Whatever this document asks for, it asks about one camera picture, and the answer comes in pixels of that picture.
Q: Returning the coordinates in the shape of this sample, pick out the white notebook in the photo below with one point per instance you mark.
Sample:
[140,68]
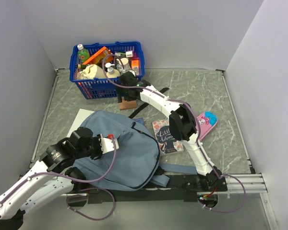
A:
[80,117]

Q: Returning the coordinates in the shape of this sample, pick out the green drink bottle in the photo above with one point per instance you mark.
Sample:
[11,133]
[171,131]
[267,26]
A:
[83,54]

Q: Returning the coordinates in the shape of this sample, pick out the blue student backpack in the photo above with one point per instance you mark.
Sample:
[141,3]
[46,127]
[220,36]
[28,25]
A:
[134,163]

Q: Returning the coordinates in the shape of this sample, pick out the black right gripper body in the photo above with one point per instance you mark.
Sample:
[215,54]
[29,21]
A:
[121,89]

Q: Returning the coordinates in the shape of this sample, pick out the orange snack box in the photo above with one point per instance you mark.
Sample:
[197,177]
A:
[98,56]

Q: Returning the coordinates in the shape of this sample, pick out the aluminium front rail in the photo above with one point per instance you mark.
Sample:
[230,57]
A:
[240,183]

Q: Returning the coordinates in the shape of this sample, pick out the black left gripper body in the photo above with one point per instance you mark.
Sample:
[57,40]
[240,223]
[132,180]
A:
[93,149]

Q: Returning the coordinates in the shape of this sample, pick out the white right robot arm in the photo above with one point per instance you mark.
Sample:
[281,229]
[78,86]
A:
[183,124]

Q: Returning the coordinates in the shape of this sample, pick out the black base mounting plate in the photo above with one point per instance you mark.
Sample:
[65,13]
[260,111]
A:
[180,187]

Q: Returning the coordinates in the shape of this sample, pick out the cream pump bottle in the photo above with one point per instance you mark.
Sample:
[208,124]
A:
[111,71]

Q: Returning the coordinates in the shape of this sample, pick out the brown leather wallet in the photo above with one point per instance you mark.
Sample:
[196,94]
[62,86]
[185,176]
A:
[124,105]

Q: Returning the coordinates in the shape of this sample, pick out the pink cartoon pencil case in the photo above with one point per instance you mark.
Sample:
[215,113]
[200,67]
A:
[207,121]

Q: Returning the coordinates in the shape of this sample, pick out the blue plastic shopping basket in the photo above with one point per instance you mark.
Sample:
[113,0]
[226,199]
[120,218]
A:
[102,88]

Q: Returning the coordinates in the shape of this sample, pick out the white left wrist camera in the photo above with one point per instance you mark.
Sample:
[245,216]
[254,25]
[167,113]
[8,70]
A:
[108,143]

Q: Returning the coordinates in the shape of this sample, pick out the black packaged item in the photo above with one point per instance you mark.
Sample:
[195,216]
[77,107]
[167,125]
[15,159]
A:
[120,54]

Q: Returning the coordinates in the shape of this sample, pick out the grey pump bottle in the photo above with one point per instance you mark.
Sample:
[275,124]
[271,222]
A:
[123,66]

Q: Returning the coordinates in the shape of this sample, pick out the floral Little Women book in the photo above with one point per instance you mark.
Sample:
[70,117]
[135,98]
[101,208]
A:
[167,143]

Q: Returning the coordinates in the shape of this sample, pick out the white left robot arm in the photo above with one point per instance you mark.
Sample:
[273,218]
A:
[58,158]

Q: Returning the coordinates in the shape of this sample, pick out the pink orange bottle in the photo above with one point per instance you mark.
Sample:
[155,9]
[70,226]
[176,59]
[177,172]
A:
[135,65]

